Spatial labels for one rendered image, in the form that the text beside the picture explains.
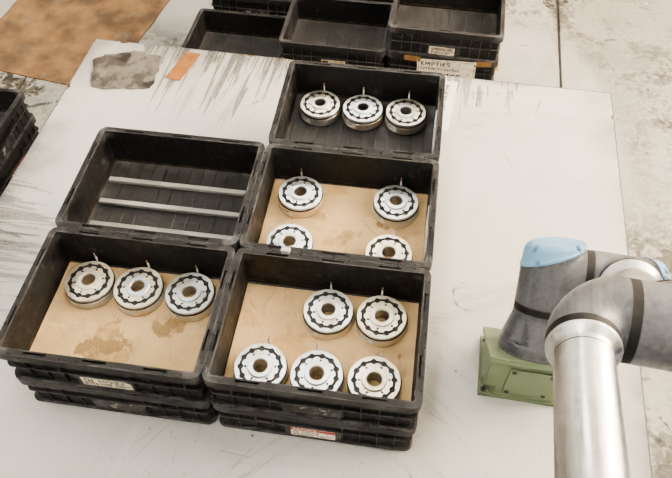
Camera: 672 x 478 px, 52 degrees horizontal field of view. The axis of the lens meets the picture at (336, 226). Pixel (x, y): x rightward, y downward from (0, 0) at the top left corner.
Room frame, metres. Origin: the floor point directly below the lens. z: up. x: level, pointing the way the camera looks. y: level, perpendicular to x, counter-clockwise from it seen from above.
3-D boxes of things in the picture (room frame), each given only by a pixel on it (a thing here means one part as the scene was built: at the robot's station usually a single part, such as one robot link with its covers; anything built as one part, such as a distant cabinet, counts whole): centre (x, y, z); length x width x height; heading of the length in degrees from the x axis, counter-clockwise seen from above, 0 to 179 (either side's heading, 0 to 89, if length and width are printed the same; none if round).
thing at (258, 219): (0.95, -0.02, 0.87); 0.40 x 0.30 x 0.11; 81
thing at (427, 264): (0.95, -0.02, 0.92); 0.40 x 0.30 x 0.02; 81
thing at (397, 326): (0.70, -0.09, 0.86); 0.10 x 0.10 x 0.01
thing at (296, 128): (1.25, -0.06, 0.87); 0.40 x 0.30 x 0.11; 81
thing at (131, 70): (1.66, 0.64, 0.71); 0.22 x 0.19 x 0.01; 80
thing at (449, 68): (1.97, -0.40, 0.41); 0.31 x 0.02 x 0.16; 80
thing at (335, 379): (0.58, 0.04, 0.86); 0.10 x 0.10 x 0.01
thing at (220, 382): (0.65, 0.03, 0.92); 0.40 x 0.30 x 0.02; 81
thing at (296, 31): (2.19, -0.02, 0.31); 0.40 x 0.30 x 0.34; 80
